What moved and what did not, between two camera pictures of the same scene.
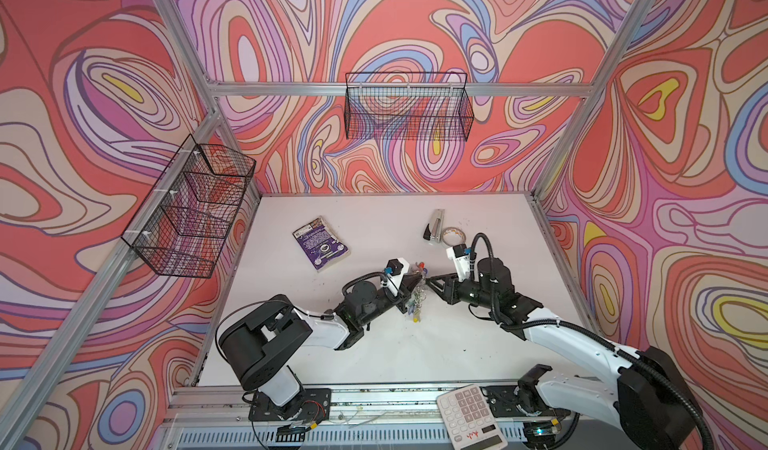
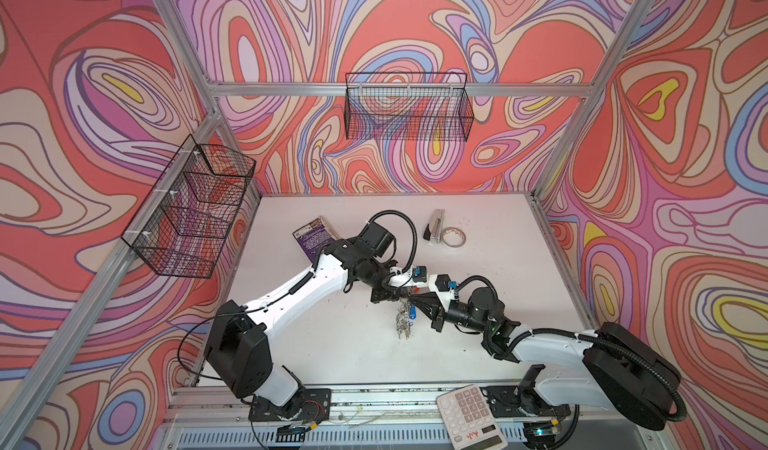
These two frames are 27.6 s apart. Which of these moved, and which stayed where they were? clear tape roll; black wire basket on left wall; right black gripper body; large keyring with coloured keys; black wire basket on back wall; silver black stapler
Moved: right black gripper body; large keyring with coloured keys
Stayed: black wire basket on left wall; clear tape roll; black wire basket on back wall; silver black stapler
